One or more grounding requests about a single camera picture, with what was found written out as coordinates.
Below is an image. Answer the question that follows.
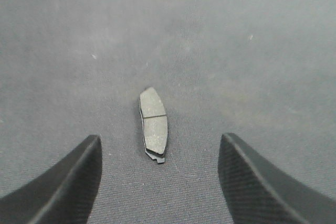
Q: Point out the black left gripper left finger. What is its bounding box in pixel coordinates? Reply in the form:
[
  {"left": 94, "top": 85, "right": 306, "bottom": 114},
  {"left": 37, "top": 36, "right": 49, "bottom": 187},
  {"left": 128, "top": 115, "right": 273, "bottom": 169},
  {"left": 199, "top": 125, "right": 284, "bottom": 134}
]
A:
[{"left": 1, "top": 135, "right": 102, "bottom": 223}]

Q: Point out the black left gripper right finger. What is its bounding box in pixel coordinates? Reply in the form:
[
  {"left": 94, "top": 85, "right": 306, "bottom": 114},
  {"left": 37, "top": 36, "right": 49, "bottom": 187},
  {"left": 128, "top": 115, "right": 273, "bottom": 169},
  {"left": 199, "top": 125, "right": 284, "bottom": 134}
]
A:
[{"left": 218, "top": 133, "right": 335, "bottom": 223}]

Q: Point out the grey brake pad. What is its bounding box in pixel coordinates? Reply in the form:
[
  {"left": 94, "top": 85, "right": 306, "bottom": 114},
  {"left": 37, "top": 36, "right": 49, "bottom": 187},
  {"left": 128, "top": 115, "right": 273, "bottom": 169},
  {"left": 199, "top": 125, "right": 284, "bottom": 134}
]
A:
[{"left": 139, "top": 87, "right": 168, "bottom": 164}]

